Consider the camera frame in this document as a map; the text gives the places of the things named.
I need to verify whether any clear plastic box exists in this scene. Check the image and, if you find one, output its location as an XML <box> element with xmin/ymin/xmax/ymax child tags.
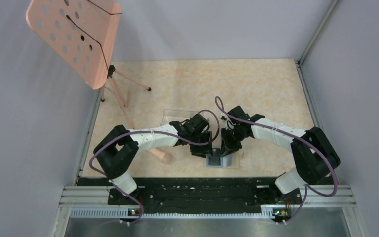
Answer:
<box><xmin>160</xmin><ymin>109</ymin><xmax>198</xmax><ymax>126</ymax></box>

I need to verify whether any pink perforated music stand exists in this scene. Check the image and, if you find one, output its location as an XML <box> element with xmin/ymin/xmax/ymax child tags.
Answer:
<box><xmin>25</xmin><ymin>0</ymin><xmax>152</xmax><ymax>135</ymax></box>

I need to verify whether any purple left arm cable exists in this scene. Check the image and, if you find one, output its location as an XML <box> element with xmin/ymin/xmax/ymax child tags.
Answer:
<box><xmin>88</xmin><ymin>109</ymin><xmax>221</xmax><ymax>217</ymax></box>

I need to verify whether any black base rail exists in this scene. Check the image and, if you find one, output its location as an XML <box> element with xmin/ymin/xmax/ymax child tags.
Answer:
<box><xmin>108</xmin><ymin>176</ymin><xmax>337</xmax><ymax>217</ymax></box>

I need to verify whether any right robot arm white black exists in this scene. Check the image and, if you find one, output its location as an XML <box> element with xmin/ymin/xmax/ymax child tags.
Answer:
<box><xmin>222</xmin><ymin>106</ymin><xmax>340</xmax><ymax>203</ymax></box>

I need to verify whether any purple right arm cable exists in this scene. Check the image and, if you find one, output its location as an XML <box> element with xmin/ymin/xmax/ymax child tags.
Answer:
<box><xmin>214</xmin><ymin>96</ymin><xmax>339</xmax><ymax>223</ymax></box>

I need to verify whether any aluminium frame rail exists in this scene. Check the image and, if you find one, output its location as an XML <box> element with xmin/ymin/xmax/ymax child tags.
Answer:
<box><xmin>52</xmin><ymin>178</ymin><xmax>364</xmax><ymax>237</ymax></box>

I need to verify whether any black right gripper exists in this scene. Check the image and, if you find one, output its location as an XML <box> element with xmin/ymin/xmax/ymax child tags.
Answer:
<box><xmin>220</xmin><ymin>125</ymin><xmax>248</xmax><ymax>157</ymax></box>

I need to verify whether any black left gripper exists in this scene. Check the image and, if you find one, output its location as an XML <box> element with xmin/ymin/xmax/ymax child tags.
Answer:
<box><xmin>189</xmin><ymin>129</ymin><xmax>214</xmax><ymax>158</ymax></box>

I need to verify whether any pink wooden cylinder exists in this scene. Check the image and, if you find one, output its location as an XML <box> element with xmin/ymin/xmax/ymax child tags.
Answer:
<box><xmin>147</xmin><ymin>148</ymin><xmax>174</xmax><ymax>165</ymax></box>

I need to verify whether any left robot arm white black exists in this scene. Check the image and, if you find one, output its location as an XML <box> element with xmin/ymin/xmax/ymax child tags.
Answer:
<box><xmin>92</xmin><ymin>113</ymin><xmax>213</xmax><ymax>204</ymax></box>

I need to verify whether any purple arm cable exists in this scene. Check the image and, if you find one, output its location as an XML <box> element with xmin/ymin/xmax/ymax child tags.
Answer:
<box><xmin>214</xmin><ymin>96</ymin><xmax>339</xmax><ymax>223</ymax></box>
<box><xmin>88</xmin><ymin>109</ymin><xmax>221</xmax><ymax>217</ymax></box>

